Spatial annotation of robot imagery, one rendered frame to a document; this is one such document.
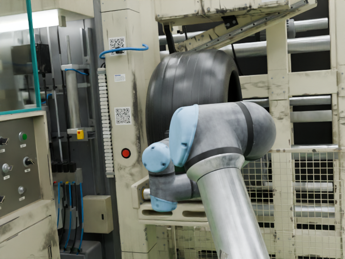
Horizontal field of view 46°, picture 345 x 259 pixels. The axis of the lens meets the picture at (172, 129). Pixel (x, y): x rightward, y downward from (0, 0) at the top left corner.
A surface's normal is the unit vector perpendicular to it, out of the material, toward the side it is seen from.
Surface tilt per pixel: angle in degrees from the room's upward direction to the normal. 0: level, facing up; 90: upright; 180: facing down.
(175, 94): 66
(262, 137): 103
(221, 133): 56
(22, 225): 90
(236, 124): 71
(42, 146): 90
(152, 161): 90
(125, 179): 90
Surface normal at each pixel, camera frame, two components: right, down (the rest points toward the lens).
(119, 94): -0.30, 0.12
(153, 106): -0.55, -0.16
